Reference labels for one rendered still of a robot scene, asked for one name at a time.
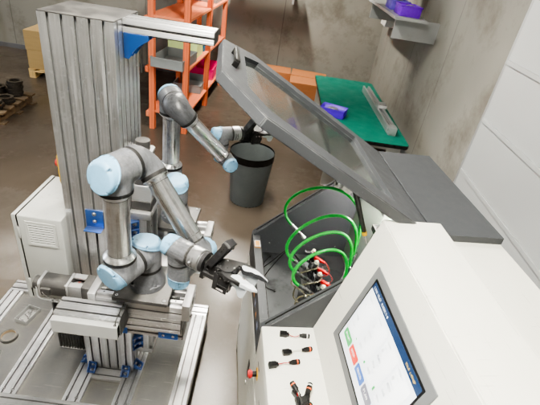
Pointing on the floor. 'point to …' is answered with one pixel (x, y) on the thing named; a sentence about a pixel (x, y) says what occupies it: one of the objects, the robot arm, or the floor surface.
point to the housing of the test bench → (470, 239)
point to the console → (431, 322)
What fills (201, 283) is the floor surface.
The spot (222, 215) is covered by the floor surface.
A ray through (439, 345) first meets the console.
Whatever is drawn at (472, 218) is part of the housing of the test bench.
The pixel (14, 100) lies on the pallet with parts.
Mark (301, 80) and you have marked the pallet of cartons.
